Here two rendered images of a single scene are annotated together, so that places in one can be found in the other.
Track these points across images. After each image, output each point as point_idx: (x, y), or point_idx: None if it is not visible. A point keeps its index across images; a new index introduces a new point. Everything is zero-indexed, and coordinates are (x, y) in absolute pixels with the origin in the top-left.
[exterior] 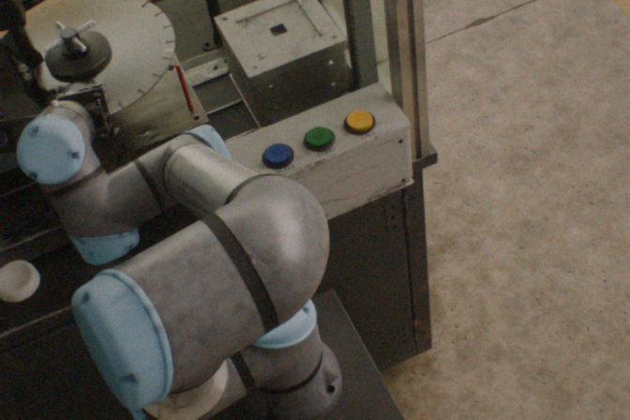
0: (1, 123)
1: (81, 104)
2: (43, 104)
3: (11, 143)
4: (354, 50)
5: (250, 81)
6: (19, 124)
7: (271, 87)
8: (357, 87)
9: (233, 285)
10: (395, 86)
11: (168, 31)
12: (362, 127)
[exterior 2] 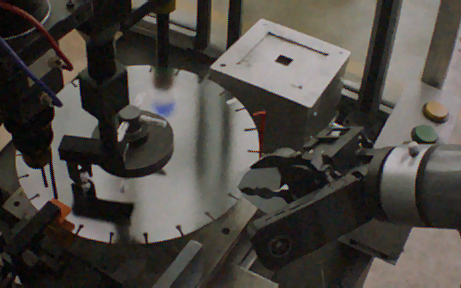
0: (275, 224)
1: (351, 157)
2: (149, 209)
3: (296, 247)
4: (383, 54)
5: (310, 111)
6: (308, 212)
7: (315, 115)
8: (372, 93)
9: None
10: (430, 76)
11: (208, 84)
12: (446, 113)
